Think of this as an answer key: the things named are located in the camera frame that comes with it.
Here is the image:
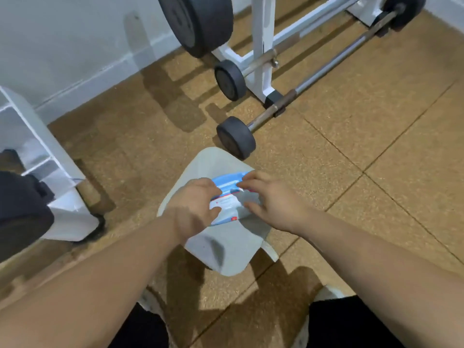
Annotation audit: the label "person's left hand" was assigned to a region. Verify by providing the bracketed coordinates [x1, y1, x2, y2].
[163, 177, 223, 247]

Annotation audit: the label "person's right hand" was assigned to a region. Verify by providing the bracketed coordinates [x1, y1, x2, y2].
[237, 170, 312, 236]

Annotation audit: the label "blue white wipes packet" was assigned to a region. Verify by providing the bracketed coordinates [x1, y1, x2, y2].
[209, 171, 262, 226]

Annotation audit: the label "person's right forearm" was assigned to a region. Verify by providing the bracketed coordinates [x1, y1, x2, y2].
[298, 209, 464, 348]

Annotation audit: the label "person's left forearm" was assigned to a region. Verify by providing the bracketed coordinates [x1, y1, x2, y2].
[0, 213, 182, 348]

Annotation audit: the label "pale grey cloth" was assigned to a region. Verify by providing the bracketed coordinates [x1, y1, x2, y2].
[157, 147, 279, 277]

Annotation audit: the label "long steel barbell black plates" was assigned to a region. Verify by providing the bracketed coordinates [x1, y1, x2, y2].
[216, 0, 428, 161]

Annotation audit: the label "person's white left shoe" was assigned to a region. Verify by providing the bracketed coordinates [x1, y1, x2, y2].
[139, 287, 174, 348]

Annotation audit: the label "person's white shoe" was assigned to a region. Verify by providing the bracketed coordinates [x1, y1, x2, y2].
[139, 287, 174, 348]
[292, 285, 346, 348]

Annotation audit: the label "person's white right shoe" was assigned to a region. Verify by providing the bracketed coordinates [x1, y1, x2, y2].
[292, 285, 346, 348]

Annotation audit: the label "short steel barbell black plate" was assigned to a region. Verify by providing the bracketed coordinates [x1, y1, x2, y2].
[214, 0, 367, 102]

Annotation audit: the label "person's black shorts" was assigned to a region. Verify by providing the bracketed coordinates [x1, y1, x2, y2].
[108, 295, 406, 348]

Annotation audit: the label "white metal weight rack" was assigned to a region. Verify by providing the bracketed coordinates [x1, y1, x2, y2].
[211, 0, 385, 109]

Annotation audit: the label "white shelf unit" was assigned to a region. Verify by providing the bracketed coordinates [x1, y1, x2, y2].
[0, 86, 101, 243]

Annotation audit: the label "black bag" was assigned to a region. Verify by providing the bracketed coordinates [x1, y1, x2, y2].
[0, 149, 56, 263]

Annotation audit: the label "large black weight plate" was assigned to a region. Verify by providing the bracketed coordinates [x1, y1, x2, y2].
[157, 0, 235, 58]

